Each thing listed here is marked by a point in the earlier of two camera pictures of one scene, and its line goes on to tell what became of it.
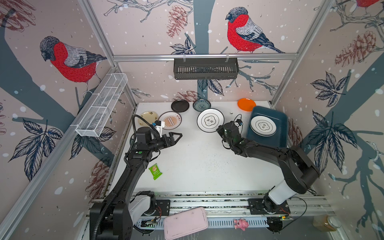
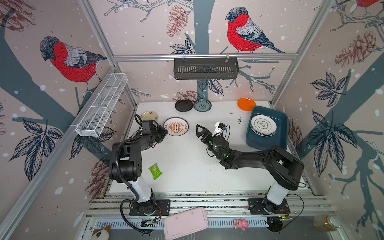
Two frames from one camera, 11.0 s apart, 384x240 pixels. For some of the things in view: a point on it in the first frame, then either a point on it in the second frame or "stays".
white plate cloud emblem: x=209 y=120 → x=263 y=125
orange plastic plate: x=246 y=104 stays
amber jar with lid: x=325 y=223 stays
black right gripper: x=222 y=129 → x=206 y=131
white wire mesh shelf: x=92 y=123 stays
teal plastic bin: x=280 y=137 stays
